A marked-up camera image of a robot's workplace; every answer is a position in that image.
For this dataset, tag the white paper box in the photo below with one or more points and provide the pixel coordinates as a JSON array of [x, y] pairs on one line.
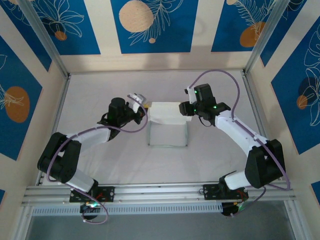
[[167, 112]]

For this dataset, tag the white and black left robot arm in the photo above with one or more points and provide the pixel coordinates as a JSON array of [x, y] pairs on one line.
[[92, 136]]

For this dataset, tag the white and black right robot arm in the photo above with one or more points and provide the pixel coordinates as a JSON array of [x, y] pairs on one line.
[[237, 132]]

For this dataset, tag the black controller board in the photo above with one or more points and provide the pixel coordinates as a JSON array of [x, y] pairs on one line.
[[90, 208], [231, 209]]

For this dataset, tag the aluminium side rail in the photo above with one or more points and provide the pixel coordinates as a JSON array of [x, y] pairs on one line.
[[61, 105], [252, 100]]

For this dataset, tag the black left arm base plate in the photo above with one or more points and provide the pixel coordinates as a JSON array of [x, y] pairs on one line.
[[110, 193]]

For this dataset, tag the long aluminium base rail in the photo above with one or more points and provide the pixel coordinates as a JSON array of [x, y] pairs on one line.
[[162, 190]]

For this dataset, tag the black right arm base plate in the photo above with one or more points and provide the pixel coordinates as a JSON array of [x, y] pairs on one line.
[[208, 191]]

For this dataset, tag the aluminium frame post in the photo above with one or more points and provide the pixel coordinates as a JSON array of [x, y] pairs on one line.
[[45, 37], [265, 32]]

